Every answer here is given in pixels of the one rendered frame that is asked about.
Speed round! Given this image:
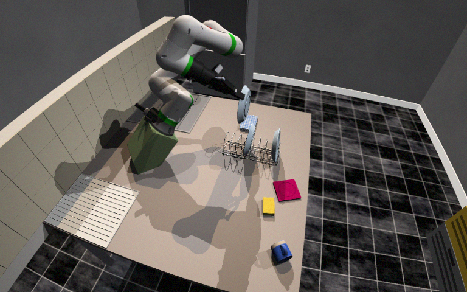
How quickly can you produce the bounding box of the white ribbed draining mat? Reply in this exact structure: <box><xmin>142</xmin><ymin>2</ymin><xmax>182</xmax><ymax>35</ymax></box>
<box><xmin>44</xmin><ymin>174</ymin><xmax>140</xmax><ymax>248</ymax></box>

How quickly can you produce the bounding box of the blue and white checkered towel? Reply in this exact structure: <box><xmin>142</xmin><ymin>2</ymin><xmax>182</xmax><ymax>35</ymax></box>
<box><xmin>239</xmin><ymin>115</ymin><xmax>258</xmax><ymax>131</ymax></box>

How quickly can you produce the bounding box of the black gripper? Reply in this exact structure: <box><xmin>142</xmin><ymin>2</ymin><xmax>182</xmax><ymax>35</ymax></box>
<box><xmin>196</xmin><ymin>66</ymin><xmax>245</xmax><ymax>100</ymax></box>

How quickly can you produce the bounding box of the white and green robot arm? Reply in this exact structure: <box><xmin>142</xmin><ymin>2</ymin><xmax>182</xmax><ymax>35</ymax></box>
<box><xmin>135</xmin><ymin>15</ymin><xmax>243</xmax><ymax>136</ymax></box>

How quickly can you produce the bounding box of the yellow sponge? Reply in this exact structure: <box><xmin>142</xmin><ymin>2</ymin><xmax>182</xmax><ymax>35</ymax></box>
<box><xmin>263</xmin><ymin>197</ymin><xmax>275</xmax><ymax>215</ymax></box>

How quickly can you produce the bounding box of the beige tiled wall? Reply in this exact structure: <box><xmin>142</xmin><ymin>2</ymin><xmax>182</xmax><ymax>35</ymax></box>
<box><xmin>0</xmin><ymin>17</ymin><xmax>175</xmax><ymax>292</ymax></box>

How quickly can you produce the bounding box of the dark pink square coaster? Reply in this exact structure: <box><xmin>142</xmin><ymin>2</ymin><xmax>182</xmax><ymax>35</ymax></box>
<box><xmin>273</xmin><ymin>179</ymin><xmax>301</xmax><ymax>202</ymax></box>

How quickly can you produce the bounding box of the grey ribbed sink drainer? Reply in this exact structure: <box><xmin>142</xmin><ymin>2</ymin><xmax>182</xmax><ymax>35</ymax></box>
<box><xmin>127</xmin><ymin>92</ymin><xmax>211</xmax><ymax>133</ymax></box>

